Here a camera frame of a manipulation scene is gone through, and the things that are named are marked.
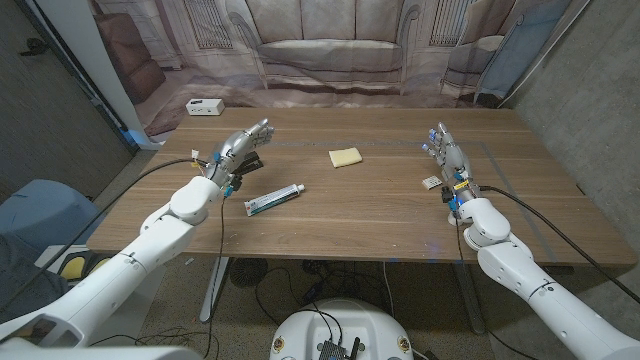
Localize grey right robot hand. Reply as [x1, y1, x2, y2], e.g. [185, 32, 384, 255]
[421, 121, 481, 202]

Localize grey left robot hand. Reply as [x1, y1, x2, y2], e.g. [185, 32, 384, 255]
[202, 118, 276, 189]

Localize black stapler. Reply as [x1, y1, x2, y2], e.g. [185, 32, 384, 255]
[233, 151, 265, 178]

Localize white green toothpaste tube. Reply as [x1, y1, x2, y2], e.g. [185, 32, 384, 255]
[243, 183, 306, 218]

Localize yellow sticky note pad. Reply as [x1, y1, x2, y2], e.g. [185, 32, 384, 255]
[328, 146, 364, 169]

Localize white power strip box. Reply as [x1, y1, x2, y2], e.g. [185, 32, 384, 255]
[185, 98, 226, 117]

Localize round black floor fan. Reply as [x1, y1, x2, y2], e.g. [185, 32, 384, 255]
[229, 257, 270, 290]

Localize printed sofa room backdrop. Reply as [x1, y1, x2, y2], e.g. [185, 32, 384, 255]
[89, 0, 594, 139]

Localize grey table leg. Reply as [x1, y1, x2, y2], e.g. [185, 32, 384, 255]
[452, 262, 487, 335]

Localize white table leg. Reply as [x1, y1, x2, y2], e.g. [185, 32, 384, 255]
[199, 257, 231, 324]

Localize white flat floor panel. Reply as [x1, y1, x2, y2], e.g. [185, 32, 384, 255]
[33, 243, 167, 349]

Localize white robot torso base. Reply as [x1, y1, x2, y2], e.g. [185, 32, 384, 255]
[269, 298, 415, 360]

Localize black shoe with yellow patch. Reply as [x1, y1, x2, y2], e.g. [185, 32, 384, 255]
[57, 251, 117, 282]

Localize blue plastic chair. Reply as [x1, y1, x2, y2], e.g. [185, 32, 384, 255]
[0, 178, 106, 261]

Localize black antenna module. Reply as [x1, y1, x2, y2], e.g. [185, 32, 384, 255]
[318, 337, 362, 360]

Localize person's blue jeans leg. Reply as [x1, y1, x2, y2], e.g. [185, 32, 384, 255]
[0, 234, 72, 322]

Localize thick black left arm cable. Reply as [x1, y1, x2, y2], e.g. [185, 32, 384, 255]
[0, 157, 207, 314]

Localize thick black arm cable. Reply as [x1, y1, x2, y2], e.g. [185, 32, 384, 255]
[0, 157, 207, 314]
[479, 184, 640, 306]

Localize thin black left wrist cable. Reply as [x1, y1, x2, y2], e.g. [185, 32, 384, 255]
[202, 193, 227, 359]

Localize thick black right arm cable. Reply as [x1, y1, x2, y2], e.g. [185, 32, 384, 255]
[479, 184, 640, 306]

